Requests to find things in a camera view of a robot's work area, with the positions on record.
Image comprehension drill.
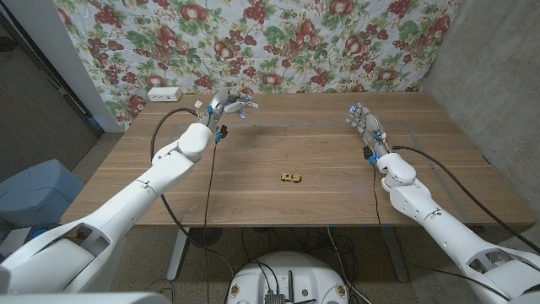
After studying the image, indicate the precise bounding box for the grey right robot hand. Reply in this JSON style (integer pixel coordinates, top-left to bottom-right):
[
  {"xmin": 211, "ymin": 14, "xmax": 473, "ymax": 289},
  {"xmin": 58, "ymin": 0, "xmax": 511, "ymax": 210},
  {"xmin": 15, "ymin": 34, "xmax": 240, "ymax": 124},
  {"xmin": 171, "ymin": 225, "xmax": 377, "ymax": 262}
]
[{"xmin": 345, "ymin": 103, "xmax": 393, "ymax": 160}]

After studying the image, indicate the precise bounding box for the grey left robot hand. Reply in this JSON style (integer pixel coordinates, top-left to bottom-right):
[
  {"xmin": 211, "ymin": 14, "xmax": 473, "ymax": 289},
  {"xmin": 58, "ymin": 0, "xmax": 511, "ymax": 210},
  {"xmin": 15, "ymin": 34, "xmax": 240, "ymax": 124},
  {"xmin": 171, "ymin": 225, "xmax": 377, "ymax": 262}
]
[{"xmin": 201, "ymin": 87, "xmax": 261, "ymax": 134}]

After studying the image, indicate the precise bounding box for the clear glass salt shaker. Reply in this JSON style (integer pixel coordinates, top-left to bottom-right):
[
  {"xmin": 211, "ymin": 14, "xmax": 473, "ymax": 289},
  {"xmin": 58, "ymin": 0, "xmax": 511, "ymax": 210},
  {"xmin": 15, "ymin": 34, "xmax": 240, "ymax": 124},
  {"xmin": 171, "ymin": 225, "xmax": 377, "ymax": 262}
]
[{"xmin": 235, "ymin": 97, "xmax": 262, "ymax": 116}]

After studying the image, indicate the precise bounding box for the white power strip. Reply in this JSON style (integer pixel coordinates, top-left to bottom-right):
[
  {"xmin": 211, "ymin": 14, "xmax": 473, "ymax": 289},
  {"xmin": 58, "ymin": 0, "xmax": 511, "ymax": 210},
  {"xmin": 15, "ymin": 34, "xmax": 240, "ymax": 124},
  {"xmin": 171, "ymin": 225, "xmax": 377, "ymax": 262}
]
[{"xmin": 147, "ymin": 86, "xmax": 183, "ymax": 103}]

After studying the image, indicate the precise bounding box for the floral fruit print backdrop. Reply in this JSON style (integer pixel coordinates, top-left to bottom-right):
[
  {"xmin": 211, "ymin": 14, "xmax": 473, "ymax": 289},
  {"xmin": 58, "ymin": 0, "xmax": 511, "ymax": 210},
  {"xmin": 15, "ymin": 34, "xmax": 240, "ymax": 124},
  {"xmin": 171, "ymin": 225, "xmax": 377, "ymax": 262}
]
[{"xmin": 53, "ymin": 0, "xmax": 463, "ymax": 132}]

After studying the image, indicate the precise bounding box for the black round floor fan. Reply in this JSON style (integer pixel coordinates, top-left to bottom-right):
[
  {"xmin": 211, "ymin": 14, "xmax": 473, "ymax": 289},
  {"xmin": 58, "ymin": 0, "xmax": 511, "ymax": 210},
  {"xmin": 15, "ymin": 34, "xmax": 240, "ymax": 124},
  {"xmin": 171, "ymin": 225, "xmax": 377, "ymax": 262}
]
[{"xmin": 188, "ymin": 226, "xmax": 224, "ymax": 248}]

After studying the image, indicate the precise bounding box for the grey table leg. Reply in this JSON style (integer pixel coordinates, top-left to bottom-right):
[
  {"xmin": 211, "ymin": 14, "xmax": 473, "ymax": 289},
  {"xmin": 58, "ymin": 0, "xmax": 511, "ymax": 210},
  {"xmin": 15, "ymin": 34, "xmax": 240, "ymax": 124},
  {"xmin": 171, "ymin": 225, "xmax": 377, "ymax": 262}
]
[{"xmin": 381, "ymin": 225, "xmax": 410, "ymax": 283}]

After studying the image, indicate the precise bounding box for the white table leg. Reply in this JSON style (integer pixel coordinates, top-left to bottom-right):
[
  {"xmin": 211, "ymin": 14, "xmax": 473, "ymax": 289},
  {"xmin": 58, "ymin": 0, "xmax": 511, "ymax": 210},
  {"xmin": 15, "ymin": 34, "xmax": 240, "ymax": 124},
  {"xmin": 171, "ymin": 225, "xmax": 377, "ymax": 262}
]
[{"xmin": 166, "ymin": 226, "xmax": 191, "ymax": 283}]

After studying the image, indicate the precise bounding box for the white robot torso base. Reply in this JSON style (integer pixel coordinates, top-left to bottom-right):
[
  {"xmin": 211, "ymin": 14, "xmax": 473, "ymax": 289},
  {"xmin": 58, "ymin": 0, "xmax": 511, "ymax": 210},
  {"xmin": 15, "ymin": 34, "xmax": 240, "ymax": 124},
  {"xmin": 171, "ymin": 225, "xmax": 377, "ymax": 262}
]
[{"xmin": 226, "ymin": 251, "xmax": 350, "ymax": 304}]

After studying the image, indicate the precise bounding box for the dark grey door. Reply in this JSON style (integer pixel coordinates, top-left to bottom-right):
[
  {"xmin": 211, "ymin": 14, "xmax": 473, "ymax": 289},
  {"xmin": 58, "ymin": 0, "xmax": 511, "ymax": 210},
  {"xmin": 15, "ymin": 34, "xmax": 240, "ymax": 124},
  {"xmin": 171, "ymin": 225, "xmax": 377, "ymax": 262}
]
[{"xmin": 0, "ymin": 10, "xmax": 105, "ymax": 183}]

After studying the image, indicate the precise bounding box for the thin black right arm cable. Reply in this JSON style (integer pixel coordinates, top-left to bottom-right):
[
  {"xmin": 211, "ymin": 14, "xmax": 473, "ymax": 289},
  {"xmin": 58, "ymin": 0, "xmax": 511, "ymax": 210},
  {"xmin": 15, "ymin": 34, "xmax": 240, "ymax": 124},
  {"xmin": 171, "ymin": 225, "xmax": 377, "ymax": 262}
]
[{"xmin": 372, "ymin": 163, "xmax": 511, "ymax": 301}]

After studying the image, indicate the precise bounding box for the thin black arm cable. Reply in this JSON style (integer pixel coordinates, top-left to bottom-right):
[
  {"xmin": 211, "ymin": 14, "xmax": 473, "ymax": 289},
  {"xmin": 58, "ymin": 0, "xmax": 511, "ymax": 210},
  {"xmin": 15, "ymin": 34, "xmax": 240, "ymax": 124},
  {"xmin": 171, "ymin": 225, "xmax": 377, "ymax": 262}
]
[
  {"xmin": 203, "ymin": 140, "xmax": 219, "ymax": 304},
  {"xmin": 372, "ymin": 163, "xmax": 511, "ymax": 301}
]

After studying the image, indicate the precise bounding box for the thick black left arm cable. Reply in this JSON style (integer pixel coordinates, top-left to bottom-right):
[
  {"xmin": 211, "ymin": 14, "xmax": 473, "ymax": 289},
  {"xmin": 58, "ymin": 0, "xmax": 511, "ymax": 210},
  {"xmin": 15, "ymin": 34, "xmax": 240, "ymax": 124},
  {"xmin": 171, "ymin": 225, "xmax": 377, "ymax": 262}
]
[{"xmin": 149, "ymin": 107, "xmax": 235, "ymax": 280}]

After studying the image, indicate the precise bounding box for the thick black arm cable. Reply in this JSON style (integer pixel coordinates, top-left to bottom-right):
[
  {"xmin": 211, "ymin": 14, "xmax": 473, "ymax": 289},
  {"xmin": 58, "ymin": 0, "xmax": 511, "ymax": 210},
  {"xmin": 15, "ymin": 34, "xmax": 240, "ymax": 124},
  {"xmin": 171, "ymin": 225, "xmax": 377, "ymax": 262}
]
[
  {"xmin": 149, "ymin": 107, "xmax": 235, "ymax": 280},
  {"xmin": 391, "ymin": 144, "xmax": 540, "ymax": 254}
]

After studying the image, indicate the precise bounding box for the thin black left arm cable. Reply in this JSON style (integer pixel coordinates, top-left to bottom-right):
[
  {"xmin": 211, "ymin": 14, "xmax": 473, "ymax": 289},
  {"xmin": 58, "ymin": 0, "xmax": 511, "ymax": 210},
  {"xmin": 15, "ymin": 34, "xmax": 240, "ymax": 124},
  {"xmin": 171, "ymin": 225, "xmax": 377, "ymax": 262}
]
[{"xmin": 203, "ymin": 140, "xmax": 219, "ymax": 304}]

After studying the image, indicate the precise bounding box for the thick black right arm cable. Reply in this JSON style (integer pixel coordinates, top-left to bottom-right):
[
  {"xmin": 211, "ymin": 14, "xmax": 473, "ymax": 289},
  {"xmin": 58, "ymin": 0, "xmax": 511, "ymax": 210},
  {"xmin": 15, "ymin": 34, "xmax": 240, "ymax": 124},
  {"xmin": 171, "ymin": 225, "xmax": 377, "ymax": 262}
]
[{"xmin": 391, "ymin": 144, "xmax": 540, "ymax": 254}]

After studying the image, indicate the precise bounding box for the black floor cable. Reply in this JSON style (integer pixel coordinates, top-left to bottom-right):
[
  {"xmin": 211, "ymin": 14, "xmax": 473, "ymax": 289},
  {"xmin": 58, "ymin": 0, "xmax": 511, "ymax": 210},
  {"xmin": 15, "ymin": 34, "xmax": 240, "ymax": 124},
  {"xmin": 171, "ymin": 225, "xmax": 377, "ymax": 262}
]
[{"xmin": 327, "ymin": 225, "xmax": 372, "ymax": 304}]

